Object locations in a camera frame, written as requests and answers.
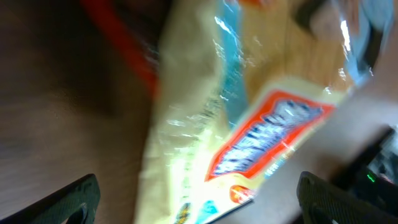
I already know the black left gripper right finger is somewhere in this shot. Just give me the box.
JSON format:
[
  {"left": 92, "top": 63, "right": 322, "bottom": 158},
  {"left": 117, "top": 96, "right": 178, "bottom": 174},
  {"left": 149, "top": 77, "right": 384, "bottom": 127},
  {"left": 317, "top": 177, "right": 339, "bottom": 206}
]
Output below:
[{"left": 297, "top": 171, "right": 397, "bottom": 224}]

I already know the red snack bag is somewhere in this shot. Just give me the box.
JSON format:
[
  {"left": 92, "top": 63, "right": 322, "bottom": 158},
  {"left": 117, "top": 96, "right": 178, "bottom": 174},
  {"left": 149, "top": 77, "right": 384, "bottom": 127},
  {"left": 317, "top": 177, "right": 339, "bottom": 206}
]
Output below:
[{"left": 80, "top": 0, "right": 157, "bottom": 96}]

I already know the cream biscuit packet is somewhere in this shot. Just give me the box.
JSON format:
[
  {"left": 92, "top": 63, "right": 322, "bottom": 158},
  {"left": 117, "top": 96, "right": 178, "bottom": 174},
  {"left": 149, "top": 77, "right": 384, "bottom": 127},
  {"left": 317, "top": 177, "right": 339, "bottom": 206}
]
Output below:
[{"left": 135, "top": 0, "right": 397, "bottom": 223}]

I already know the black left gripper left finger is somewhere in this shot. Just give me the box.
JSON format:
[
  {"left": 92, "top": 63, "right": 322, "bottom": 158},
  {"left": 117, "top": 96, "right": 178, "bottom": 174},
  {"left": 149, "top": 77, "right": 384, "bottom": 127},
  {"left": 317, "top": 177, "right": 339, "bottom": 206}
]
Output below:
[{"left": 1, "top": 174, "right": 101, "bottom": 224}]

